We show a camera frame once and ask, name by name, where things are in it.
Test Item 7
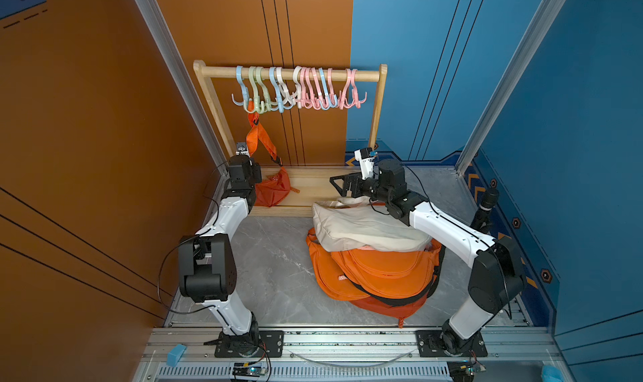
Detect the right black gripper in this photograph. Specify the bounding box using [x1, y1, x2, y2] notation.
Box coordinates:
[331, 170, 395, 205]

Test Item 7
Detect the bright orange sling bag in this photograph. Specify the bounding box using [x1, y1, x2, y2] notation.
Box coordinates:
[331, 240, 443, 301]
[306, 228, 368, 302]

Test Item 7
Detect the dark orange sling bag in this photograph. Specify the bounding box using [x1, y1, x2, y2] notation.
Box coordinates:
[351, 297, 427, 328]

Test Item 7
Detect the green plastic hook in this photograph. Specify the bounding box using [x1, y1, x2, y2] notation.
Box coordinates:
[248, 67, 272, 114]

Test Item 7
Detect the black microphone stand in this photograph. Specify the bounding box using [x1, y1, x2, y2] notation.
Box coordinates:
[470, 188, 500, 233]

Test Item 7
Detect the teal cloth corner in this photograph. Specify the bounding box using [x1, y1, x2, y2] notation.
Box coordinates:
[541, 365, 565, 382]

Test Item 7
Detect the orange bag with black strap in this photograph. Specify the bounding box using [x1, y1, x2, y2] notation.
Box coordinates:
[346, 250, 447, 308]

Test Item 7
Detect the pink plastic hook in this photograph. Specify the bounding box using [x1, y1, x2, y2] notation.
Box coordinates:
[339, 69, 368, 109]

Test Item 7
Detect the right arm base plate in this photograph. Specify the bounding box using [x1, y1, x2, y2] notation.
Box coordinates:
[415, 329, 488, 358]

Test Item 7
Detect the blue plastic hook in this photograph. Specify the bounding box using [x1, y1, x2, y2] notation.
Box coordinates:
[231, 66, 251, 113]

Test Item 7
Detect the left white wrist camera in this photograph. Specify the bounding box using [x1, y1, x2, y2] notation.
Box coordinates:
[236, 142, 251, 157]

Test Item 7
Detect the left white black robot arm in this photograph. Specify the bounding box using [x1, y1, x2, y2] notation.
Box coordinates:
[177, 154, 261, 350]

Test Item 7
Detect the blue foam block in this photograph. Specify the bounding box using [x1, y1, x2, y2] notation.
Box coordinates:
[166, 343, 187, 368]

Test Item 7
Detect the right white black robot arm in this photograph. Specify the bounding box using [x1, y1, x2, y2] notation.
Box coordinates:
[329, 158, 527, 356]

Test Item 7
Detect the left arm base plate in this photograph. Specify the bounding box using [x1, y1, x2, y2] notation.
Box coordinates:
[214, 329, 285, 359]

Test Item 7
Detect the beige sling bag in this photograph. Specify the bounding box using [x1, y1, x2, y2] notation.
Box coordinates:
[311, 197, 432, 252]

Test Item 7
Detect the aluminium rail frame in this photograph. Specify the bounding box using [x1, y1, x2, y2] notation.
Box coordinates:
[133, 326, 574, 381]

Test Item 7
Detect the green circuit board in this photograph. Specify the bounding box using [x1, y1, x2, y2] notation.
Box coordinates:
[231, 362, 269, 380]

